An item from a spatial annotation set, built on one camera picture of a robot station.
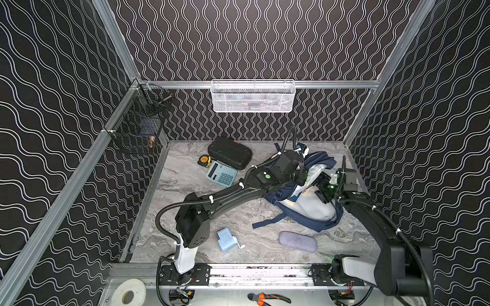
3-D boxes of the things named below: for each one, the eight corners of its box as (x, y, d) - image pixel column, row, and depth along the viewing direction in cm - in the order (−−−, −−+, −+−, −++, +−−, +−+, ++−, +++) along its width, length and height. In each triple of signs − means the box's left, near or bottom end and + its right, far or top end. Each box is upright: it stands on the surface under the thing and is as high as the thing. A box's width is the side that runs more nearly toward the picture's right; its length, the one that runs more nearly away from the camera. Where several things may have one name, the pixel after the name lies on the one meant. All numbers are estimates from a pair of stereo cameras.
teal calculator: (202, 175, 105) (201, 173, 103) (212, 162, 111) (211, 159, 109) (230, 187, 100) (229, 185, 99) (239, 173, 107) (239, 170, 105)
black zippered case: (205, 155, 115) (204, 148, 111) (219, 140, 123) (218, 133, 119) (242, 172, 107) (241, 166, 103) (254, 155, 115) (254, 149, 111)
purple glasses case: (278, 245, 84) (279, 243, 81) (279, 232, 88) (280, 229, 85) (314, 254, 82) (316, 252, 79) (314, 240, 86) (316, 237, 83)
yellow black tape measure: (197, 164, 111) (196, 161, 109) (202, 156, 115) (201, 153, 113) (209, 167, 110) (208, 165, 108) (213, 159, 114) (213, 156, 112)
